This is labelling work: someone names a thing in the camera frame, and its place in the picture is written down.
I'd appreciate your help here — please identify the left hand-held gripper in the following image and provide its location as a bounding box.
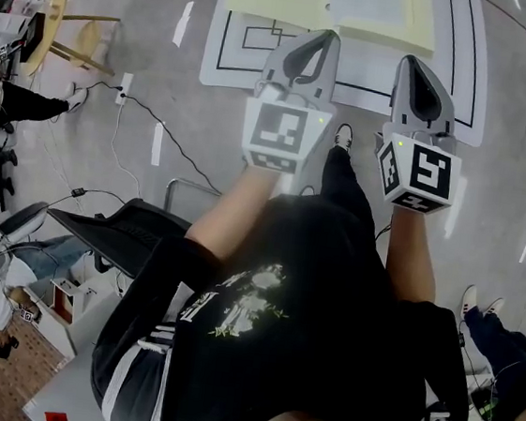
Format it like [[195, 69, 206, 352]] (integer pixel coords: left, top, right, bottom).
[[237, 20, 347, 180]]

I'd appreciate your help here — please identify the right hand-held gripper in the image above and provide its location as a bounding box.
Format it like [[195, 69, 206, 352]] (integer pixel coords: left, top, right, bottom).
[[367, 52, 475, 220]]

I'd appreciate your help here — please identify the white cloth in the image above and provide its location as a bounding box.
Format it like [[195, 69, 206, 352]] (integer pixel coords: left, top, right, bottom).
[[324, 0, 418, 32]]

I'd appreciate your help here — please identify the person's left forearm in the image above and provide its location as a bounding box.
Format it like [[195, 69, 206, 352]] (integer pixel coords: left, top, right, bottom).
[[181, 158, 284, 269]]

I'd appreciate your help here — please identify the person's right forearm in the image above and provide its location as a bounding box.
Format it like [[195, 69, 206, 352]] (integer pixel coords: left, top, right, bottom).
[[378, 203, 448, 307]]

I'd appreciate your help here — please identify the white table with black lines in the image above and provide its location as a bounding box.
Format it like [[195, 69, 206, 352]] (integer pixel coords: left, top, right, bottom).
[[194, 0, 500, 149]]

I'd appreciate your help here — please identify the person's white shoe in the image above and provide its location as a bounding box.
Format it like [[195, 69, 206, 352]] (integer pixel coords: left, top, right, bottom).
[[332, 122, 355, 152]]

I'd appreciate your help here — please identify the person's black trouser leg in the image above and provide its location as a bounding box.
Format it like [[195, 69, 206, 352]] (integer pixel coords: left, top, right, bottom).
[[314, 141, 387, 229]]

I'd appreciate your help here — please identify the white power strip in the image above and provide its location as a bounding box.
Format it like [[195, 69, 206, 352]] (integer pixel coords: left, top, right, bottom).
[[113, 71, 135, 108]]

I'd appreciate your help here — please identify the person's black printed t-shirt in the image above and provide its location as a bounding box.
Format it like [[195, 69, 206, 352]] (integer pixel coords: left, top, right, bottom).
[[83, 173, 492, 421]]

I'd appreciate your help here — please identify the black office chair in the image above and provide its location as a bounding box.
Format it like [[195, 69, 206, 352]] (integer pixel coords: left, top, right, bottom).
[[41, 163, 224, 291]]

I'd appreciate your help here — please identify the round wooden side table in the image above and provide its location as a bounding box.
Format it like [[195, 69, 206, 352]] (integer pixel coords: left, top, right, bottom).
[[17, 0, 126, 88]]

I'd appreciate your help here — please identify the white open shelf unit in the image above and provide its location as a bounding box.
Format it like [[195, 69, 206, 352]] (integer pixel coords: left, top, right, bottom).
[[15, 265, 121, 364]]

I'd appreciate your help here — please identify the grey cabinet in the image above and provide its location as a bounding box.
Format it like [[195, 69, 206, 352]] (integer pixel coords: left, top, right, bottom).
[[20, 347, 123, 421]]

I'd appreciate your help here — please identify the black floor cable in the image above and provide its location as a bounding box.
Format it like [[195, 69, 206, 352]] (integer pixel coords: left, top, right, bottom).
[[75, 79, 233, 196]]

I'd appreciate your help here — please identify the black power adapter cable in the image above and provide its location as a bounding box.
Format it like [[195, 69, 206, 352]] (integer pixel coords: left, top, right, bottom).
[[48, 184, 128, 219]]

